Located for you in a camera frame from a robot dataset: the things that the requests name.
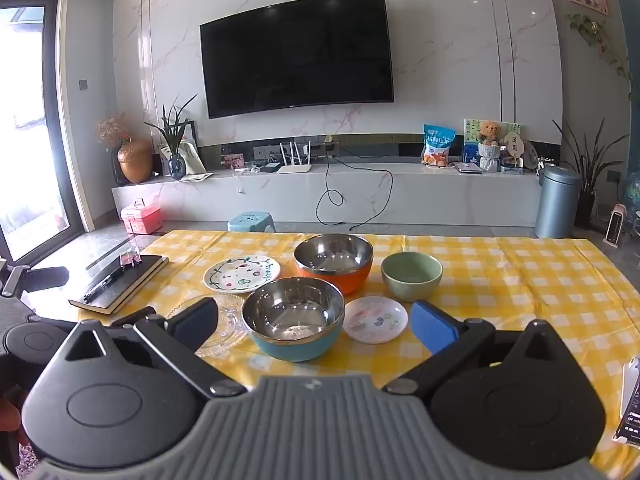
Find round paper fan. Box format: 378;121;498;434
502;131;528;168

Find black notebook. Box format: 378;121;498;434
68;254;170;316

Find clear glass plate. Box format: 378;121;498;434
165;292;251;358

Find pink storage box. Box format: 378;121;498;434
120;199;164;235

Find white tower heater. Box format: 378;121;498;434
602;203;628;248

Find black pen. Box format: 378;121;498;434
82;262;126;303

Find blue water bottle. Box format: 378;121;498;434
620;170;640;221

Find orange steel bowl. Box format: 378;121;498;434
293;234;375;296

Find green ceramic bowl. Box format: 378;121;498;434
381;252;444;303

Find teddy bear bouquet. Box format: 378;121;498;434
476;120;503;173

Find green plant in blue vase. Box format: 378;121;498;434
144;94;198;181

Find hanging ivy plant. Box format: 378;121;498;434
565;12;633;101

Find white marble television console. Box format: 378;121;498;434
111;161;546;228

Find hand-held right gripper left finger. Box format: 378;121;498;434
52;296;248;401

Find grey metal trash can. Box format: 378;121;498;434
534;166;583;239

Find black flat television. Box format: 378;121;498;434
199;0;396;120

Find yellow checked tablecloth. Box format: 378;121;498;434
127;230;640;466

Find black framed picture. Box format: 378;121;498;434
160;120;206;176

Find white plate with vine pattern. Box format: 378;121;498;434
203;254;280;294

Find copper vase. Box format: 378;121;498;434
117;138;153;184

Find green landscape painting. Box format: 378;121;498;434
463;118;522;163

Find light blue plastic stool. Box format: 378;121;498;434
227;211;277;234

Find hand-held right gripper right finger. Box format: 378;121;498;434
382;300;569;396

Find potted plant in black pot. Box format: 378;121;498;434
551;117;631;229

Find black office chair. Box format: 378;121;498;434
0;260;81;361

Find small white patterned plate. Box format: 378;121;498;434
342;296;409;345

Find blue snack bag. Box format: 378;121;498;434
421;124;457;167

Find white router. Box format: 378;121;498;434
276;141;313;174

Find black cable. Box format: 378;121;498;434
315;155;393;226

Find dried flowers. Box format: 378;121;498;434
96;112;133;148

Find blue steel bowl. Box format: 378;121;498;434
241;276;346;362

